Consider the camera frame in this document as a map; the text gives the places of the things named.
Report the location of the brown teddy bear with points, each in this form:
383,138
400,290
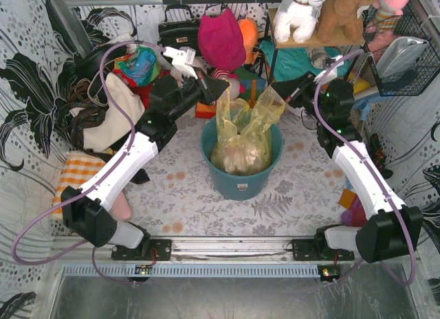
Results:
344,14

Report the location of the orange checkered towel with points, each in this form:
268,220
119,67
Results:
78,169

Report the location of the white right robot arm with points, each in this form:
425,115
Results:
391,228

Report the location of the pink doll striped hat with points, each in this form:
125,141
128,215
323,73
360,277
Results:
235,88

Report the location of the pink plush toy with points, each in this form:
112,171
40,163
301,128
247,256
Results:
388,13

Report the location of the pink cylinder case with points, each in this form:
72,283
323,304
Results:
121,208

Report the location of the rainbow striped bag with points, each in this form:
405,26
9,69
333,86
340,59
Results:
254,85

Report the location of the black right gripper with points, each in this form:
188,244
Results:
299,93

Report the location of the black round hat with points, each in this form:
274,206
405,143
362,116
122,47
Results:
88,66

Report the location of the teal folded cloth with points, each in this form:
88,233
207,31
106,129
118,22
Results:
292,63

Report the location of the colorful printed cloth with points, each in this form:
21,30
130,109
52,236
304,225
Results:
138,69

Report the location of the silver pouch in basket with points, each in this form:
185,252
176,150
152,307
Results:
400,55

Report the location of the magenta cloth bag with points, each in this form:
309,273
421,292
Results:
221,42

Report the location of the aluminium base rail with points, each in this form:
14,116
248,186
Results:
207,257

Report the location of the white plush dog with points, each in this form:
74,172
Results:
296,19

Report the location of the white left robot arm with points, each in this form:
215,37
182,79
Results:
86,209

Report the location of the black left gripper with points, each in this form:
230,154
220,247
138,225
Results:
201,87

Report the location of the yellow trash bag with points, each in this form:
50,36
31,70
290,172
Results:
244,143

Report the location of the striped colourful sock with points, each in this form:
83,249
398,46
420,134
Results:
354,214

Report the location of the black handbag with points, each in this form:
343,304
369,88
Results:
180,33

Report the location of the black wire basket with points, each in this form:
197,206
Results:
414,80

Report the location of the cream canvas tote bag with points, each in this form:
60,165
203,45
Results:
96,129

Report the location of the orange plush toy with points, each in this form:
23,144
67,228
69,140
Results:
249,30

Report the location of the wooden shelf rack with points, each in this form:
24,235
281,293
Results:
338,40

